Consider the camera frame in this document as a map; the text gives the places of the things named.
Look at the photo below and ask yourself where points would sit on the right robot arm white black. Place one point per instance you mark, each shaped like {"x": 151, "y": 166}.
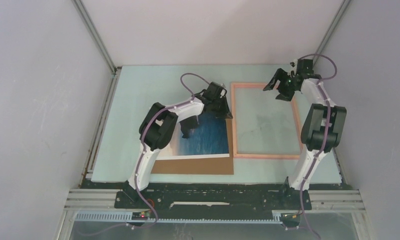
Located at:
{"x": 322, "y": 128}

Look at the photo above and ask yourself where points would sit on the left corner metal post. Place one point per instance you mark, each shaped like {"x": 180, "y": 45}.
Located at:
{"x": 93, "y": 32}

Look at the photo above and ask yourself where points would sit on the aluminium frame rails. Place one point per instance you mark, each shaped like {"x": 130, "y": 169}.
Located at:
{"x": 100, "y": 202}

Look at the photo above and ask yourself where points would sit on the small circuit board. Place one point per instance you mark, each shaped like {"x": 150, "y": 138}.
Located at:
{"x": 140, "y": 216}

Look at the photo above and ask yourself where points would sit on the white cable duct strip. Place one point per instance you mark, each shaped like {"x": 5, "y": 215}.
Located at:
{"x": 203, "y": 220}

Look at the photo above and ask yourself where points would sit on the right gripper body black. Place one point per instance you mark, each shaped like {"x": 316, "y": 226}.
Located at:
{"x": 288, "y": 84}

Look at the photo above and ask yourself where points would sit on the right corner metal post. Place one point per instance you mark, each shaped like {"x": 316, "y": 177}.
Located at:
{"x": 340, "y": 13}

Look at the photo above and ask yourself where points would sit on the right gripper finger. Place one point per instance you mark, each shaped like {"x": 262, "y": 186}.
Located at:
{"x": 285, "y": 95}
{"x": 280, "y": 76}

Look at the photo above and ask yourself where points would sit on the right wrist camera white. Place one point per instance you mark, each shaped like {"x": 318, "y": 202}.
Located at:
{"x": 294, "y": 65}

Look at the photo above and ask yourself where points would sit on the landscape photo print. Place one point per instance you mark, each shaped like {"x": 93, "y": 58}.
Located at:
{"x": 208, "y": 140}

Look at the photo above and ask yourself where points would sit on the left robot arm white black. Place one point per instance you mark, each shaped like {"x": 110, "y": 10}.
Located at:
{"x": 158, "y": 127}

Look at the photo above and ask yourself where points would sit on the corner metal post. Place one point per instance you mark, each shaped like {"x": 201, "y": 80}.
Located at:
{"x": 340, "y": 13}
{"x": 93, "y": 32}

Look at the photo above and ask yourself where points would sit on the pink wooden picture frame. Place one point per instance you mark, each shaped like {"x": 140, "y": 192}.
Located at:
{"x": 296, "y": 113}

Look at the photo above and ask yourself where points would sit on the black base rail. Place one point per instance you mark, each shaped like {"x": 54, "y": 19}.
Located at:
{"x": 206, "y": 201}

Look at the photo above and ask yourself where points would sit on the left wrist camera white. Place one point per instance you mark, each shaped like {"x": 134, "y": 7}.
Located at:
{"x": 223, "y": 91}

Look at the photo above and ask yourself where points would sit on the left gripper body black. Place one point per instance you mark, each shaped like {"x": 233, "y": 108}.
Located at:
{"x": 215, "y": 102}

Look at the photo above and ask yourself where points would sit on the brown backing board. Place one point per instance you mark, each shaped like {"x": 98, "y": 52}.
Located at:
{"x": 203, "y": 166}

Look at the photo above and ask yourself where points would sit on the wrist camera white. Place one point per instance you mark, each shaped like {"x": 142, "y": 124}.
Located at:
{"x": 223, "y": 91}
{"x": 294, "y": 65}

